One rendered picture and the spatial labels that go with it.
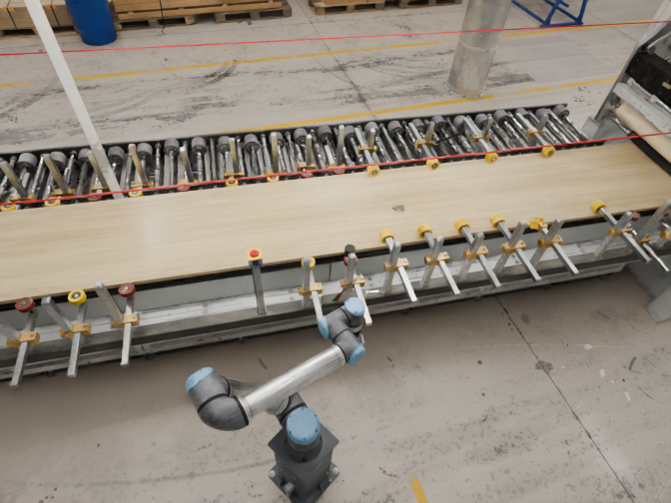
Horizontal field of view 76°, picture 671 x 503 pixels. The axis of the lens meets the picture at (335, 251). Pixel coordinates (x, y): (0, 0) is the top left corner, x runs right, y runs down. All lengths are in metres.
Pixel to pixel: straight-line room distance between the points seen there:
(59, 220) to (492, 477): 3.09
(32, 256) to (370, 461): 2.33
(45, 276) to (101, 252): 0.30
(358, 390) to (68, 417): 1.88
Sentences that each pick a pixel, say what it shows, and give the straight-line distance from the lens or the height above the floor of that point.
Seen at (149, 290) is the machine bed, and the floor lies 0.79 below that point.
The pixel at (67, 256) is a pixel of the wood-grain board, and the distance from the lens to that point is 2.89.
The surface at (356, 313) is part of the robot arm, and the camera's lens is 1.86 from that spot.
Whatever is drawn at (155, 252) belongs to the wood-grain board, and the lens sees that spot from 2.72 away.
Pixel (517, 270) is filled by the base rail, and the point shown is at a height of 0.70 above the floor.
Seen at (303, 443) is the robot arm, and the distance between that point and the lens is 2.12.
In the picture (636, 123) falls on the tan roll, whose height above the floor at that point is 1.07.
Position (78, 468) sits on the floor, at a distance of 3.26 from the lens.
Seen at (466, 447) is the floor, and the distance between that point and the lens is 3.14.
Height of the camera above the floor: 2.87
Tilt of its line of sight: 49 degrees down
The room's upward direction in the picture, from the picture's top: 5 degrees clockwise
